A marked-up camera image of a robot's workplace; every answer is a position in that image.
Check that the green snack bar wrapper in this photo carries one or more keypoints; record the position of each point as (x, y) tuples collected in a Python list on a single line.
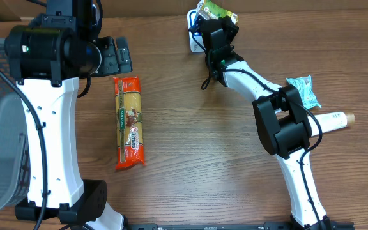
[(207, 10)]

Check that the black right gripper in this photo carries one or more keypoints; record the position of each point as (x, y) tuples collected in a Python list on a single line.
[(230, 29)]

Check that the white shampoo tube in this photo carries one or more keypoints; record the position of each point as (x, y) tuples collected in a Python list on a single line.
[(334, 120)]

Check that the white barcode scanner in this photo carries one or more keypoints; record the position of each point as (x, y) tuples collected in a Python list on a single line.
[(195, 39)]

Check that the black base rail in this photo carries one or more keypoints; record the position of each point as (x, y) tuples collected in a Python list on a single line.
[(265, 226)]

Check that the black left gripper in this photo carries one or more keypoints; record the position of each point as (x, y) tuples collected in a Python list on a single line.
[(114, 64)]

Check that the teal snack packet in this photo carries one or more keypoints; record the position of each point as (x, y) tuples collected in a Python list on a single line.
[(304, 87)]

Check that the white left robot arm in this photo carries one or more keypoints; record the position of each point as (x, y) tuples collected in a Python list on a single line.
[(47, 59)]

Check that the orange spaghetti pack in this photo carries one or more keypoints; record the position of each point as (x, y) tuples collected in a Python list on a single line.
[(129, 122)]

